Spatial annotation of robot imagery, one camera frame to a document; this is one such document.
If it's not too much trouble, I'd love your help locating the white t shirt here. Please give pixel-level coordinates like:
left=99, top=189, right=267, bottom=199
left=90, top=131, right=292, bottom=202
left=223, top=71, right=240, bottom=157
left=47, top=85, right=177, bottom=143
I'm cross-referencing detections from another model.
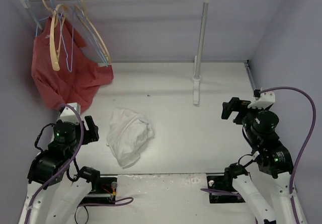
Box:
left=107, top=107, right=154, bottom=169

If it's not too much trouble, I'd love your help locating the tan wooden hanger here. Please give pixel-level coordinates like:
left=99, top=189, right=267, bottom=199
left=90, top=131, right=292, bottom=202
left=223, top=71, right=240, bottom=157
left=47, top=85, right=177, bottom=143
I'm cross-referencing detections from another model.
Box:
left=72, top=0, right=112, bottom=65
left=42, top=0, right=68, bottom=71

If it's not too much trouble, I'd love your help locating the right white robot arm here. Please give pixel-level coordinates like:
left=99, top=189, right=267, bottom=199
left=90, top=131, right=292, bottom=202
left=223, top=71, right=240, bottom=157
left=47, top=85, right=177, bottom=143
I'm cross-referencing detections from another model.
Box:
left=221, top=97, right=306, bottom=223

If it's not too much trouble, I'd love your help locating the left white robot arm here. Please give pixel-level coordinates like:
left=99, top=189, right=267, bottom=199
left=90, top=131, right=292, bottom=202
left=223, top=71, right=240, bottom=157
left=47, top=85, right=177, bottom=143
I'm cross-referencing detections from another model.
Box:
left=19, top=116, right=101, bottom=223

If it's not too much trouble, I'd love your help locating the red t shirt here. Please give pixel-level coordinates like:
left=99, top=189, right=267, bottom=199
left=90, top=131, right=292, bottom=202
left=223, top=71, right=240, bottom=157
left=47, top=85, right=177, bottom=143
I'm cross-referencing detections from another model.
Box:
left=31, top=19, right=114, bottom=112

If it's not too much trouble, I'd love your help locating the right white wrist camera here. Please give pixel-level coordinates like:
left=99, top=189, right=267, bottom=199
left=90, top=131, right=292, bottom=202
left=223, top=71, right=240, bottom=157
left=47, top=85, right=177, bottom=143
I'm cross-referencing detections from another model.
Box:
left=248, top=89, right=275, bottom=110

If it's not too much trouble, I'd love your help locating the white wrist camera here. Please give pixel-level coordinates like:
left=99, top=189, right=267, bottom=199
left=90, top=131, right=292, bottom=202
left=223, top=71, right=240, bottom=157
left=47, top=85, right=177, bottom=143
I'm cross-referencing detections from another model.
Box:
left=248, top=89, right=275, bottom=110
left=59, top=103, right=81, bottom=123

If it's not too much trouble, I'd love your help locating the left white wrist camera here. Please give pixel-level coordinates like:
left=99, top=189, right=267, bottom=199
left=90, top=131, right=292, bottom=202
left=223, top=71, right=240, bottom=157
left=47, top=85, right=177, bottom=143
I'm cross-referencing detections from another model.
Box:
left=59, top=103, right=81, bottom=123

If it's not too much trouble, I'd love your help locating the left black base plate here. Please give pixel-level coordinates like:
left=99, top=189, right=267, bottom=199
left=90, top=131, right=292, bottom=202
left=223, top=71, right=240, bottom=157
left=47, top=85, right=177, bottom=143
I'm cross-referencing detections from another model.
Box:
left=81, top=176, right=117, bottom=204

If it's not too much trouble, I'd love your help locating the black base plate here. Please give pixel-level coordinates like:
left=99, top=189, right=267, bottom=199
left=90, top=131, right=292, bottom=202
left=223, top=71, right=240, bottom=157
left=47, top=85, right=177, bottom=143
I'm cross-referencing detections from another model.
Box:
left=207, top=175, right=245, bottom=204
left=81, top=176, right=117, bottom=204

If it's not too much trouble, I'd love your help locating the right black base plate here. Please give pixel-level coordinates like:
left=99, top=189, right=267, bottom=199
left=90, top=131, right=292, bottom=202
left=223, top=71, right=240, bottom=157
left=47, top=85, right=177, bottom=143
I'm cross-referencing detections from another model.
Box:
left=207, top=175, right=245, bottom=204

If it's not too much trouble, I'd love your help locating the blue wire hanger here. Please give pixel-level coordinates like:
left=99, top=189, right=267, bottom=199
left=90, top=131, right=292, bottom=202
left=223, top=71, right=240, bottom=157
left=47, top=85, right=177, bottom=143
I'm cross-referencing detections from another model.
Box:
left=71, top=0, right=109, bottom=68
left=50, top=0, right=72, bottom=72
left=23, top=0, right=49, bottom=37

